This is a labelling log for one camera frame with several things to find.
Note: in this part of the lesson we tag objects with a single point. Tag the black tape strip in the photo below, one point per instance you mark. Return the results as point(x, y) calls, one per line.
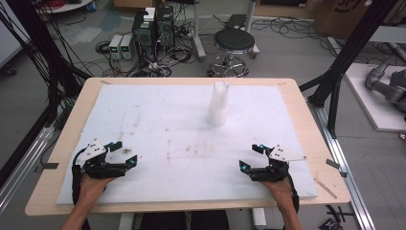
point(332, 164)
point(51, 165)

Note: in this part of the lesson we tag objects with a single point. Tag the black brackets on floor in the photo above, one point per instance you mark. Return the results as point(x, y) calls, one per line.
point(338, 214)

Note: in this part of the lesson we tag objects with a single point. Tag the white floor board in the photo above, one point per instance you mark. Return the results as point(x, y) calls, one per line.
point(367, 105)

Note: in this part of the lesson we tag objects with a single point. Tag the stack of clear plastic cups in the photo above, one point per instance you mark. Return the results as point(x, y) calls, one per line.
point(218, 108)

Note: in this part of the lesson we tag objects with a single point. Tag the grey desk leg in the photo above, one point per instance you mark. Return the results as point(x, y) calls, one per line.
point(252, 19)
point(198, 35)

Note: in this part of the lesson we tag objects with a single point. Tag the person's right hand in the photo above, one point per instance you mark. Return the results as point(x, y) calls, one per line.
point(282, 193)

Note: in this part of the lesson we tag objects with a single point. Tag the black round stool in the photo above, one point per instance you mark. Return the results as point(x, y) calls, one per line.
point(234, 40)

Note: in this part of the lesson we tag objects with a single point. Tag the white round table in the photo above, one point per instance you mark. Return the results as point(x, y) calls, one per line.
point(68, 6)

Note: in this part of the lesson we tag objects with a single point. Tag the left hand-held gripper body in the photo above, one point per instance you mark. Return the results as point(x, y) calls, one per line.
point(95, 166)

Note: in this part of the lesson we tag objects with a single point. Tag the white table leg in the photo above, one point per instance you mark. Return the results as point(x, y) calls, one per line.
point(127, 222)
point(259, 218)

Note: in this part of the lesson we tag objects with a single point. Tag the black computer tower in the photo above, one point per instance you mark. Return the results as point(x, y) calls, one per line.
point(143, 35)
point(165, 30)

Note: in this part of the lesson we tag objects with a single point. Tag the light wooden table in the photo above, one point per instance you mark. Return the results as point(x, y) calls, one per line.
point(81, 105)

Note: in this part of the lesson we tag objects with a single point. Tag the grey power supply unit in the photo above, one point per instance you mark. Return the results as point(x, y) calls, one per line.
point(115, 48)
point(127, 47)

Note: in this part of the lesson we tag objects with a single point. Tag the brown cardboard box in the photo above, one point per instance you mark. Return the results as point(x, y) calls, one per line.
point(335, 19)

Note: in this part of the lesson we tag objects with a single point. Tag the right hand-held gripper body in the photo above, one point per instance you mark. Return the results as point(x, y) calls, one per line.
point(274, 172)

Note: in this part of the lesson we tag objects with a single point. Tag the person's left hand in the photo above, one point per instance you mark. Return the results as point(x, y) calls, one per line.
point(91, 190)

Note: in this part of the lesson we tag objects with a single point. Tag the black metal frame post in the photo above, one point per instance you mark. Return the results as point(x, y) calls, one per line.
point(351, 48)

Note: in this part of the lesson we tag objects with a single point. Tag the white box on tower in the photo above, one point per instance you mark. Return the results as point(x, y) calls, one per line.
point(149, 14)

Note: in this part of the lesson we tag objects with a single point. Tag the white foam mat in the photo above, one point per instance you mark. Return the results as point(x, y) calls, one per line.
point(191, 179)

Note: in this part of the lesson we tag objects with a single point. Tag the person's dark trousers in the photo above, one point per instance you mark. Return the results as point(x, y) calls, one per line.
point(166, 221)

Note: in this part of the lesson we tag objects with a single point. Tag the black flat case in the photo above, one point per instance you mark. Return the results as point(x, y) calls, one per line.
point(236, 21)

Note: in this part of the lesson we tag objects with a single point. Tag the aluminium floor rail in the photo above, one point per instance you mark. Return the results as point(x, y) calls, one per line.
point(359, 204)
point(22, 166)

